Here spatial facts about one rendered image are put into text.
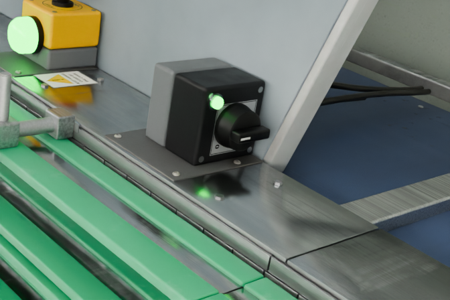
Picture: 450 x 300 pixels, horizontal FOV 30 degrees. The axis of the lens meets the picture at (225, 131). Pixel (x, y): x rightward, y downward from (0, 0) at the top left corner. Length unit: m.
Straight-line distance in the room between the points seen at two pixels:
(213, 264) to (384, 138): 0.41
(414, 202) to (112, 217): 0.30
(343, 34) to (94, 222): 0.28
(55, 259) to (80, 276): 0.04
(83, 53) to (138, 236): 0.38
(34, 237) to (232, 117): 0.23
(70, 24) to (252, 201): 0.37
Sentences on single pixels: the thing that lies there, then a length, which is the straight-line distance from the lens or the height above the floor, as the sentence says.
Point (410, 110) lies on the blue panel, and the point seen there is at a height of 0.39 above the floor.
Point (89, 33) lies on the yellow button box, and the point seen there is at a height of 0.77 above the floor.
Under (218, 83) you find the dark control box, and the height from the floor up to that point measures 0.81.
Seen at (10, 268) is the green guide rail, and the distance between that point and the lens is 0.98.
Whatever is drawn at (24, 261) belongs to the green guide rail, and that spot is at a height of 0.96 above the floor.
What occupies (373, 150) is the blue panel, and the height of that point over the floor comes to 0.56.
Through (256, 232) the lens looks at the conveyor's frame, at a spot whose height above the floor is 0.87.
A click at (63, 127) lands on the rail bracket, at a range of 0.87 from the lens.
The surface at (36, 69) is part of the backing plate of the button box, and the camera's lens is 1.02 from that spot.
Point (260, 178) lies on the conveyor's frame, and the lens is 0.80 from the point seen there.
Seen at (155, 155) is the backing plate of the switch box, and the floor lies 0.85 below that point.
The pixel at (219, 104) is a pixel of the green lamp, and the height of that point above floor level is 0.82.
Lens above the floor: 1.34
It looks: 42 degrees down
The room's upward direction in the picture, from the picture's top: 100 degrees counter-clockwise
